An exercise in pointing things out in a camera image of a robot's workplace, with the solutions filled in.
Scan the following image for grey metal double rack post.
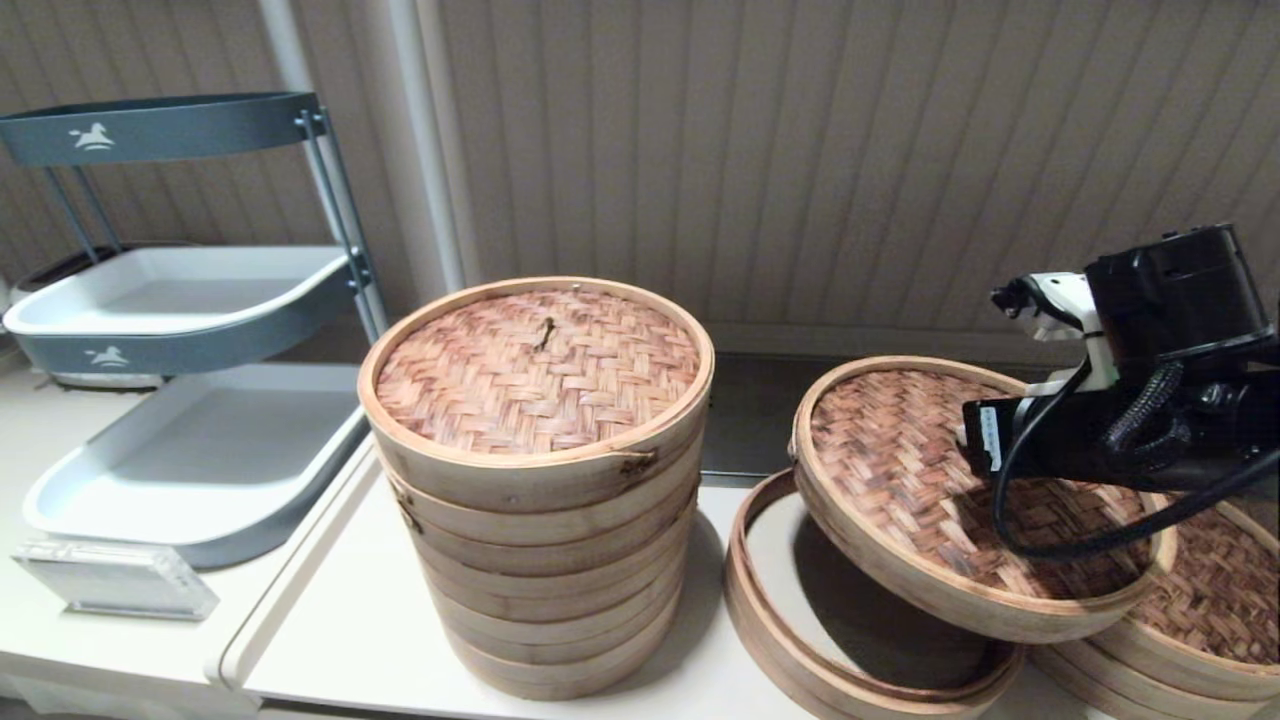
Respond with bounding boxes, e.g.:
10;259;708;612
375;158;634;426
293;108;391;346

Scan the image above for clear acrylic sign holder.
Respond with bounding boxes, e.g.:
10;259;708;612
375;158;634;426
12;538;221;623

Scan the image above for white-lined grey rack tray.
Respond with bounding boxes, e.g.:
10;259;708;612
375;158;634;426
22;364;373;571

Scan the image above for beige wall ledge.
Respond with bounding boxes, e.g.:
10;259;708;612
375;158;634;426
705;323;1091;371

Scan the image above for dark grey shelf with horse logo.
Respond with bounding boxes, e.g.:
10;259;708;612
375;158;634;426
0;94;324;169

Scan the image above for black braided cable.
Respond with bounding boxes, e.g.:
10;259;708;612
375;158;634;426
1103;360;1193;459

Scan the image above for right bamboo steamer stack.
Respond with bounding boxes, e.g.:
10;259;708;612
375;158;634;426
1085;500;1280;703

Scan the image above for thin grey metal rack posts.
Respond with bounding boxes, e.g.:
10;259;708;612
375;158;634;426
45;168;126;263

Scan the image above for smooth black cable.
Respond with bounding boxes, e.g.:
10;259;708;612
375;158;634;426
993;360;1280;561

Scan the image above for dark woven bamboo steamer lid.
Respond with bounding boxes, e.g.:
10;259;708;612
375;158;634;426
790;355;1181;644

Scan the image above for grey tray with horse logo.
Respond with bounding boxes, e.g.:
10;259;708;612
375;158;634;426
3;246;373;378

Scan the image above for white round appliance base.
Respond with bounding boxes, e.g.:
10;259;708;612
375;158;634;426
45;372;166;393

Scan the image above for pale woven bamboo steamer lid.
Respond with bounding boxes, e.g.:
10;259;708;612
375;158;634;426
357;276;715;515

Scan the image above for dark metal panel with vents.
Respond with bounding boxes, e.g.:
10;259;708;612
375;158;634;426
700;352;1280;488

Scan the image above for brown bamboo steamer basket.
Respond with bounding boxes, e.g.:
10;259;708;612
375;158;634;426
722;468;1026;720
1030;640;1280;720

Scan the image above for thin white vertical pipe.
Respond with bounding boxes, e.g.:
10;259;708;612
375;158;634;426
258;0;323;97

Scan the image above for pale bamboo steamer basket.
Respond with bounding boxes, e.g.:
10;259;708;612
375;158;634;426
445;610;681;702
415;535;693;628
400;495;698;590
385;455;701;552
430;575;687;666

